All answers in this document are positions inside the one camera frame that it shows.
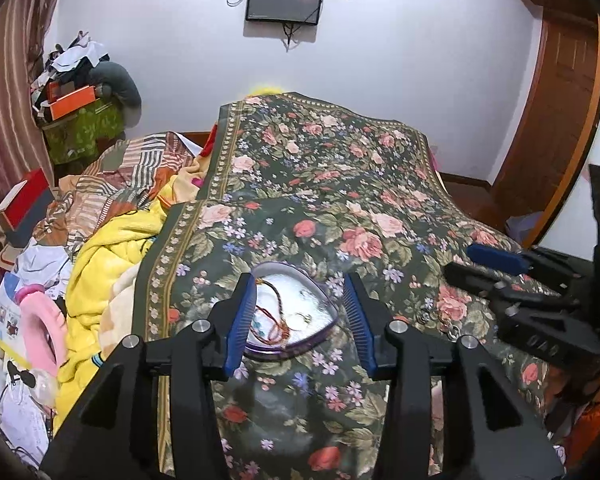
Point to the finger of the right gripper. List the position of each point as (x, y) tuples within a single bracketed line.
[(480, 284), (499, 260)]

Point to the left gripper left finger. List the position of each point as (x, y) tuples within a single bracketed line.
[(111, 431)]

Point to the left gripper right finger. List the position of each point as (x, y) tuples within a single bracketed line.
[(489, 430)]

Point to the purple heart-shaped tin box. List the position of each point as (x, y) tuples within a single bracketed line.
[(292, 313)]

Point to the pink plush slipper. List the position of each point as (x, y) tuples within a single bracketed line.
[(43, 328)]

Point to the yellow fleece blanket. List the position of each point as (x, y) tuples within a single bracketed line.
[(99, 296)]

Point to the brown wooden door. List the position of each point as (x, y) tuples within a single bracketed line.
[(557, 125)]

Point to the floral green bedspread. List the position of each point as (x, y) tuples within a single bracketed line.
[(328, 191)]

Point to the striped patchwork quilt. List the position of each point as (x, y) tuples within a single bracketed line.
[(126, 177)]

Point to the red and white box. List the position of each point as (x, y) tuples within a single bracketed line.
[(21, 197)]

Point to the green patterned box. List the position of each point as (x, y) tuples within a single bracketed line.
[(77, 135)]

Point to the orange shoe box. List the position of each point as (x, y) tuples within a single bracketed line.
[(69, 103)]

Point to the striped red curtain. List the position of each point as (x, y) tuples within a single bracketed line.
[(23, 25)]

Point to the small black wall monitor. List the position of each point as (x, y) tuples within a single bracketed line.
[(296, 12)]

